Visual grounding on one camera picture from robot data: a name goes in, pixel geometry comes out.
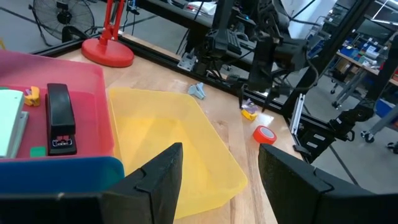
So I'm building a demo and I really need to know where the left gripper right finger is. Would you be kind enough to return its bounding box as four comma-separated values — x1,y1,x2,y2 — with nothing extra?
257,143,398,224

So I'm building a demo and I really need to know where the pink plastic bin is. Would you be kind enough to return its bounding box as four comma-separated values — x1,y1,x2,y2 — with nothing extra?
0,49,115,161

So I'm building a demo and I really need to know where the black stapler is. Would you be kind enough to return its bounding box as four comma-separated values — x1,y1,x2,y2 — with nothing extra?
45,83,78,156

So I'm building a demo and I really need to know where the silver frame bracket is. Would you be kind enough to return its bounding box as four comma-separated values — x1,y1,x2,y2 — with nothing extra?
177,52,197,72

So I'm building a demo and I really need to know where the background workbench with bins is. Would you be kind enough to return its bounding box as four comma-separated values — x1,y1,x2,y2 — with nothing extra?
335,34,398,88

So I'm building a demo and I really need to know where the yellow translucent plastic bin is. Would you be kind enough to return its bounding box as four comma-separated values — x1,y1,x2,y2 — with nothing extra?
108,86,249,220

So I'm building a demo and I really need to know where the silver aluminium extrusion piece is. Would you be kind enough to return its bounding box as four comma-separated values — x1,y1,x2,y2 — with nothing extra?
289,93,306,135

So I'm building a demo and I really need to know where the blue plastic bin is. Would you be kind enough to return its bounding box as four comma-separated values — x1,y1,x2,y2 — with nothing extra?
0,155,125,195

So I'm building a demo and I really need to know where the red tape roll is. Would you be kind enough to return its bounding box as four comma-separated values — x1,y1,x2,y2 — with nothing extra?
252,125,277,146

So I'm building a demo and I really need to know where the grey staple remover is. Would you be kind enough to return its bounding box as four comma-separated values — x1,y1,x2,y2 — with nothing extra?
187,82,206,100

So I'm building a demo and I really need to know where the yellow mini stapler pink trim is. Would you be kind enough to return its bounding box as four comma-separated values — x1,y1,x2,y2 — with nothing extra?
24,86,41,107

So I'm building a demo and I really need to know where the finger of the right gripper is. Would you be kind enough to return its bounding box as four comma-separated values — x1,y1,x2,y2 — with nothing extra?
238,83,247,110
262,88,277,113

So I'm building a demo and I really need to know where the black aluminium table frame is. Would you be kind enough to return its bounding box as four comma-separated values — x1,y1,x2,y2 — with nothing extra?
30,0,398,164

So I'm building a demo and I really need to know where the black floor fan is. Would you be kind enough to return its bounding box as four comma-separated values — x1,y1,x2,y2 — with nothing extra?
28,0,96,47

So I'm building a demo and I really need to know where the green mini stapler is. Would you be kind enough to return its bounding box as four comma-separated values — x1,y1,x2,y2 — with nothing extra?
30,146,47,158

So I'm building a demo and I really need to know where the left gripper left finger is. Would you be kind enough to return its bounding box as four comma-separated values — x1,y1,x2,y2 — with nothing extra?
0,142,183,224

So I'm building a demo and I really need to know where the red desk lamp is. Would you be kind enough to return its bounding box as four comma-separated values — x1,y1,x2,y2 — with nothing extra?
81,0,135,68

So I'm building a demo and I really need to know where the mint green stapler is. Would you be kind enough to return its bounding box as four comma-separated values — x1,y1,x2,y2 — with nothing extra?
0,89,29,159

